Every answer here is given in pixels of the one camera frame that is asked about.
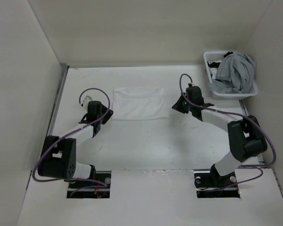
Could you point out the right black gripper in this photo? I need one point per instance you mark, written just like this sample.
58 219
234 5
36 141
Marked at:
177 106

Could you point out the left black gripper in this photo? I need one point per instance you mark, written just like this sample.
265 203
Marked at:
108 115

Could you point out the white tank top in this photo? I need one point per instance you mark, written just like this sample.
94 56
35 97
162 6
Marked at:
139 104

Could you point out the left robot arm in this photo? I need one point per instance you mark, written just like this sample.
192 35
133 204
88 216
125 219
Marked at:
58 159

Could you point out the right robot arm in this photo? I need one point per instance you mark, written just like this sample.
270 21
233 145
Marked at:
245 138

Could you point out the black tank top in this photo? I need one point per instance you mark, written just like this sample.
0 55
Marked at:
214 60

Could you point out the grey tank top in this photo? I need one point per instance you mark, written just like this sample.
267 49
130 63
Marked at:
235 74

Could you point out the white plastic laundry basket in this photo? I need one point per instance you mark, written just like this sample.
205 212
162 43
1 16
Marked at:
211 72

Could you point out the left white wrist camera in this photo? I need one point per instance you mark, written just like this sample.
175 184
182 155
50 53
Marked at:
85 102

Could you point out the left metal table rail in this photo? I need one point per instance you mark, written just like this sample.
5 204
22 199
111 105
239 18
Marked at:
62 79

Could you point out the metal table rail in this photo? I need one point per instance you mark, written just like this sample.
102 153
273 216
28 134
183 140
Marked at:
259 161
62 79

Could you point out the right metal table rail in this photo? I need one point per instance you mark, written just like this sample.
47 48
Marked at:
259 161

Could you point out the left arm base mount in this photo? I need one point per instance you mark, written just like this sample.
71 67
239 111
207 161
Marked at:
91 190

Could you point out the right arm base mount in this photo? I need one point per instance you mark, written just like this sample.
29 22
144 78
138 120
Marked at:
207 188

